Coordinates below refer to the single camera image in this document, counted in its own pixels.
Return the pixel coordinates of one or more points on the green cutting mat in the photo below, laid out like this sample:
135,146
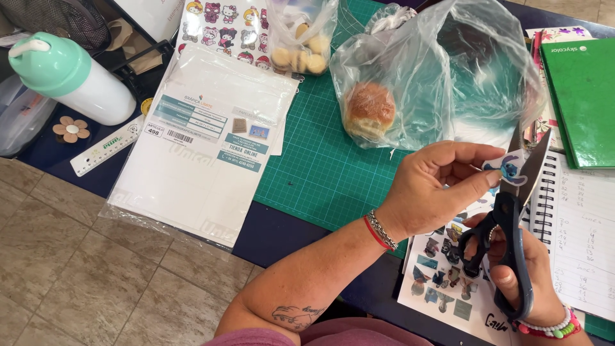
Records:
317,158

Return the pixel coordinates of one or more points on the cartoon cat sticker sheet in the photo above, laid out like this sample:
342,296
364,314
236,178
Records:
226,29

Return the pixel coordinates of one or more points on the white sheet of character stickers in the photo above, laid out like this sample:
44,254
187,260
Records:
432,300

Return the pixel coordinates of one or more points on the white paper pack in plastic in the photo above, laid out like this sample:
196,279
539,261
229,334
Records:
192,192

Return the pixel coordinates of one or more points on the crumpled brown paper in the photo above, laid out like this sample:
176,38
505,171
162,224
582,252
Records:
137,48

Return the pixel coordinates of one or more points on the person's right hand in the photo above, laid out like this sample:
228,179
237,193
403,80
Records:
540,283

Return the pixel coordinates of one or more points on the pile of round cookies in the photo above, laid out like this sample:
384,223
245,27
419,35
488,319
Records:
312,60

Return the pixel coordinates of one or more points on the crumpled translucent plastic bag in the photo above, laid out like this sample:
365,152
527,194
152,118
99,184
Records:
24,120

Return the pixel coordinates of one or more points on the white bottle with mint lid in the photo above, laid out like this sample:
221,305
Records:
81,81

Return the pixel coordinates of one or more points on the person's left hand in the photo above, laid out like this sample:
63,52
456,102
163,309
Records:
423,192

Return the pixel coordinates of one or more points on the brown bread roll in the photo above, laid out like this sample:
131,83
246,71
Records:
369,109

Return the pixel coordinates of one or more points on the grey mesh bag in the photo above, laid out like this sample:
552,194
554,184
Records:
57,19

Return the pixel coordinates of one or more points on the white paper sheet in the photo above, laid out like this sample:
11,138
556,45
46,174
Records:
149,17

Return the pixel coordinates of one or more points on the wooden flower shaped piece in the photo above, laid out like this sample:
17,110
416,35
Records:
71,129

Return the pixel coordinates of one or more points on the yellow round tape measure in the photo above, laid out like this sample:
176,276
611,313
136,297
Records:
146,106

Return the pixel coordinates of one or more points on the white plastic ruler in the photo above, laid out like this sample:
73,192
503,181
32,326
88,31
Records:
103,149

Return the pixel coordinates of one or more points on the person's pink shirt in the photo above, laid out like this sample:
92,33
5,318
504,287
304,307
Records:
346,336

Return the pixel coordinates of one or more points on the large clear plastic bag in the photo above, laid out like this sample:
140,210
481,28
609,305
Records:
480,72

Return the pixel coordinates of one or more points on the green glossy folder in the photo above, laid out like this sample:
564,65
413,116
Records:
584,105

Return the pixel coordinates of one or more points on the blue cartoon sticker cutout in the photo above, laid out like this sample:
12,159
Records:
510,169

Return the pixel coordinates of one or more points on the small clear plastic bag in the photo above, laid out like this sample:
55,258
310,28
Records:
300,14

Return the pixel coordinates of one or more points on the white spiral notebook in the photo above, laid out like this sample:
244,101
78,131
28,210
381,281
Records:
584,230

